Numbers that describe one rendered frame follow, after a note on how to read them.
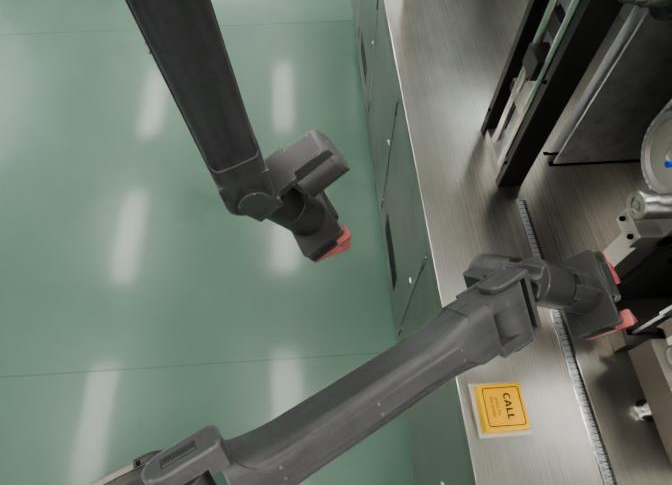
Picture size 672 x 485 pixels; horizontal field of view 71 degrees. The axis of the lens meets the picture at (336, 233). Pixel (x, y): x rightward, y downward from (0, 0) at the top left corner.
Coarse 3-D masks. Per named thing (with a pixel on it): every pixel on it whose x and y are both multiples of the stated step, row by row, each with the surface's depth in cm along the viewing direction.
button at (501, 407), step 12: (492, 384) 75; (504, 384) 75; (516, 384) 75; (480, 396) 74; (492, 396) 74; (504, 396) 74; (516, 396) 74; (480, 408) 74; (492, 408) 73; (504, 408) 73; (516, 408) 73; (480, 420) 74; (492, 420) 72; (504, 420) 72; (516, 420) 72; (528, 420) 72; (492, 432) 73
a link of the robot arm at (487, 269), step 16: (480, 256) 66; (496, 256) 64; (464, 272) 65; (480, 272) 63; (496, 272) 56; (512, 272) 55; (480, 288) 54; (496, 288) 53; (528, 288) 55; (528, 304) 56
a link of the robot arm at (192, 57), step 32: (128, 0) 32; (160, 0) 32; (192, 0) 33; (160, 32) 34; (192, 32) 35; (160, 64) 36; (192, 64) 37; (224, 64) 38; (192, 96) 39; (224, 96) 41; (192, 128) 42; (224, 128) 43; (224, 160) 46; (256, 160) 48; (224, 192) 49
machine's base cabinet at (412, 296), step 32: (352, 0) 250; (384, 32) 149; (384, 64) 153; (384, 96) 157; (384, 128) 161; (384, 160) 165; (384, 192) 169; (384, 224) 174; (416, 224) 116; (416, 256) 118; (416, 288) 121; (416, 320) 123; (448, 384) 94; (416, 416) 131; (448, 416) 95; (416, 448) 133; (448, 448) 97; (416, 480) 136; (448, 480) 98
